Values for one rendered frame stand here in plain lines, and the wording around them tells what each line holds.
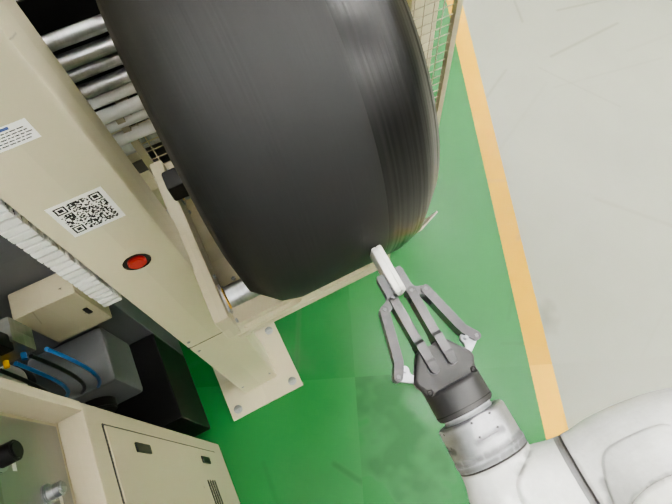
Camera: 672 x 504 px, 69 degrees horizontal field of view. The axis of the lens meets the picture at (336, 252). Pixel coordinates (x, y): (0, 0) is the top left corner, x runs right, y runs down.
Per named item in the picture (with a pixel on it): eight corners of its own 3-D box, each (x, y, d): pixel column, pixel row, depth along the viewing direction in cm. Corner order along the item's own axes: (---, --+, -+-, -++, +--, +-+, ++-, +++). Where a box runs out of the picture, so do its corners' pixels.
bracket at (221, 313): (228, 339, 96) (214, 324, 87) (165, 189, 112) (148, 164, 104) (244, 331, 96) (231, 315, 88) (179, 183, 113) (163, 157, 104)
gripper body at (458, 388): (506, 394, 58) (464, 324, 60) (444, 429, 56) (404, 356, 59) (487, 397, 65) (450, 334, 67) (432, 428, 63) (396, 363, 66)
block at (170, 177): (175, 203, 99) (166, 190, 95) (168, 185, 101) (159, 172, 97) (194, 194, 100) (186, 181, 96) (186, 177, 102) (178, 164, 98)
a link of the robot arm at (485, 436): (470, 479, 54) (442, 428, 56) (451, 471, 63) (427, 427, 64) (538, 439, 55) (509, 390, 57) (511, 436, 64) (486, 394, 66)
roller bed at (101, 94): (90, 165, 110) (1, 61, 84) (74, 120, 116) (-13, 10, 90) (172, 130, 113) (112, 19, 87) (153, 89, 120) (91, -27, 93)
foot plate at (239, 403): (234, 421, 171) (232, 420, 169) (207, 354, 182) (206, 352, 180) (303, 385, 175) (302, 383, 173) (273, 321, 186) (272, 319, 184)
